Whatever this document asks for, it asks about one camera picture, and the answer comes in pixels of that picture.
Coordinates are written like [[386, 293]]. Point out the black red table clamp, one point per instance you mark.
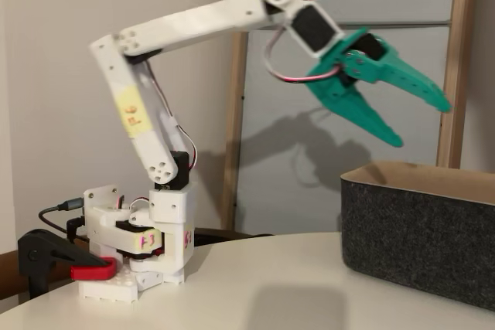
[[38, 249]]

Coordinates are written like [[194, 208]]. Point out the dark grey felt bin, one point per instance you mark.
[[406, 237]]

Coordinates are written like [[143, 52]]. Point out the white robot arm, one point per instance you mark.
[[193, 21]]

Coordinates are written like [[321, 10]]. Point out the light wooden shelf frame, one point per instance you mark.
[[239, 75]]

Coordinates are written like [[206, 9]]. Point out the metal rod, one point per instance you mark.
[[406, 24]]

